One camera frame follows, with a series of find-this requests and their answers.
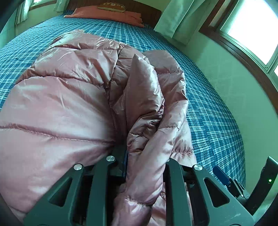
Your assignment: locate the pink puffer down jacket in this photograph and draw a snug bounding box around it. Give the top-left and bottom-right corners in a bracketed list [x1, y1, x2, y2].
[1, 30, 197, 225]

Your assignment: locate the blue plaid bed sheet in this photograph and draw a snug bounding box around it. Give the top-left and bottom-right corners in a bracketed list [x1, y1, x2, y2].
[1, 15, 246, 185]

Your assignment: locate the brown framed window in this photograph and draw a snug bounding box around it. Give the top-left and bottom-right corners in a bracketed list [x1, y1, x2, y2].
[199, 1, 277, 109]

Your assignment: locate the pale green curtain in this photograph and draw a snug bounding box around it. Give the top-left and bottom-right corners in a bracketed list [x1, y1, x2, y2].
[154, 0, 211, 48]

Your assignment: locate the dark wooden headboard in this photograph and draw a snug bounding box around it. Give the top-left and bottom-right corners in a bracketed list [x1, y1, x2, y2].
[66, 0, 162, 28]

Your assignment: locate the orange red pillow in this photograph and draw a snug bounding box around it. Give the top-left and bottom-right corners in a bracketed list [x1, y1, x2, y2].
[64, 6, 144, 28]

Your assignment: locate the small embroidered cushion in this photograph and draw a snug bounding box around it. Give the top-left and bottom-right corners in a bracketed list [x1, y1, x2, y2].
[97, 2, 126, 13]

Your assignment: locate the white framed side window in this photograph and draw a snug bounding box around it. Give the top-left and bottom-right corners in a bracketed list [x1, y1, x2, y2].
[29, 0, 57, 10]

